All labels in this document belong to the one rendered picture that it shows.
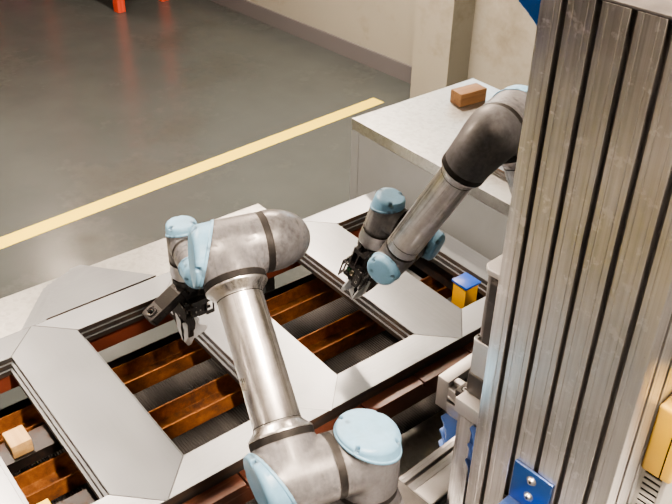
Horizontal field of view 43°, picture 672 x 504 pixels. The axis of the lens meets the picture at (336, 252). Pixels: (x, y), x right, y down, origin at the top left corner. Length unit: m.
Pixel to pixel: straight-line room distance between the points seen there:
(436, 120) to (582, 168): 1.92
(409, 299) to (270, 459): 1.09
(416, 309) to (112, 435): 0.89
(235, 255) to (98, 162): 3.60
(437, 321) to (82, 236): 2.44
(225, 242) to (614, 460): 0.73
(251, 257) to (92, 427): 0.75
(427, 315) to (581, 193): 1.30
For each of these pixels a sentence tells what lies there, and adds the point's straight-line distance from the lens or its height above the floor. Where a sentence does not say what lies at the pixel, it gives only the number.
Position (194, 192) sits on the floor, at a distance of 4.68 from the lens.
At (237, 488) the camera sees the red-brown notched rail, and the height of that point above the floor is 0.83.
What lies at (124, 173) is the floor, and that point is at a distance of 4.93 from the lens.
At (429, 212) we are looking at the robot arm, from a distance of 1.75.
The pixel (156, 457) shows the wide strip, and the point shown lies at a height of 0.86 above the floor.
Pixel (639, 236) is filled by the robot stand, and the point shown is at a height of 1.76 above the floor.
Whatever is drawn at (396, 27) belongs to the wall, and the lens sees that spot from 6.01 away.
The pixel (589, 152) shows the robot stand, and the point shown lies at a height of 1.84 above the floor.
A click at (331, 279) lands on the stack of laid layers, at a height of 0.84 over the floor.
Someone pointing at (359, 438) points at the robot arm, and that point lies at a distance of 1.46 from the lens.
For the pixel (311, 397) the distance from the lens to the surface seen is 2.12.
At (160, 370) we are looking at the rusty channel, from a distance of 2.44.
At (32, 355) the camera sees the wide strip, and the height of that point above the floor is 0.86.
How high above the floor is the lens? 2.33
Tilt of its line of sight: 34 degrees down
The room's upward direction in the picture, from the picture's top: 1 degrees clockwise
